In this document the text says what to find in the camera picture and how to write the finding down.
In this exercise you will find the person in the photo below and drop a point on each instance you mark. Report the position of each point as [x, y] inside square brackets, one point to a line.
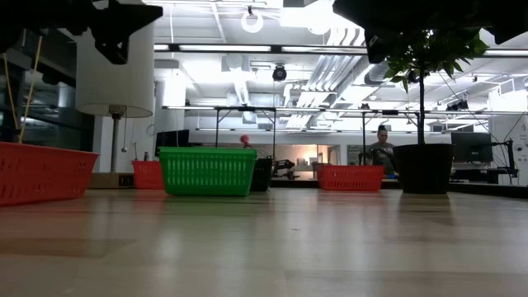
[381, 150]

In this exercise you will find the small red background object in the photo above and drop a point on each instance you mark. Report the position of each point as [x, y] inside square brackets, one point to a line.
[245, 139]

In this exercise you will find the black plastic mesh basket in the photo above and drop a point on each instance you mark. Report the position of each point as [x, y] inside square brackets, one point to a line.
[262, 175]

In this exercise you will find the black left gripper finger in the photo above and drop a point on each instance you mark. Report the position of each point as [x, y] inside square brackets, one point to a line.
[123, 18]
[113, 45]

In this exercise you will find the white shade table lamp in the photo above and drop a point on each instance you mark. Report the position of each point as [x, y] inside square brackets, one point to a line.
[115, 90]

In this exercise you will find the black ceiling light track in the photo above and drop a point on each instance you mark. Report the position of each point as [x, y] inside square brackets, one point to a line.
[276, 48]

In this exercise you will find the black background robot arm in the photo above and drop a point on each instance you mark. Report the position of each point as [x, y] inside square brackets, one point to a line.
[284, 164]

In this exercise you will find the black round ceiling fixture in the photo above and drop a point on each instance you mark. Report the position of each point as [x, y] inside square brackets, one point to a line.
[279, 73]

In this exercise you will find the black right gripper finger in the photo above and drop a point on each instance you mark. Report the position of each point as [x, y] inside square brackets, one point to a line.
[377, 45]

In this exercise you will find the black computer monitor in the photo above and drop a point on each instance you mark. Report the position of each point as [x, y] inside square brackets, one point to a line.
[171, 138]
[472, 146]

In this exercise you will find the black table edge rail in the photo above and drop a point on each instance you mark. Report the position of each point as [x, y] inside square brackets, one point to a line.
[486, 190]

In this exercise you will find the red plastic mesh basket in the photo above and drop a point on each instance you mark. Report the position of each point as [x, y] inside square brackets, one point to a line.
[45, 175]
[350, 177]
[148, 175]

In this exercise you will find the black metal frame stand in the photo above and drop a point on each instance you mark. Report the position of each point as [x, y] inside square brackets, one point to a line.
[247, 109]
[364, 136]

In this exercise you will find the green plant in black pot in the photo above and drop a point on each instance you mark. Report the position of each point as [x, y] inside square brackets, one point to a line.
[424, 169]

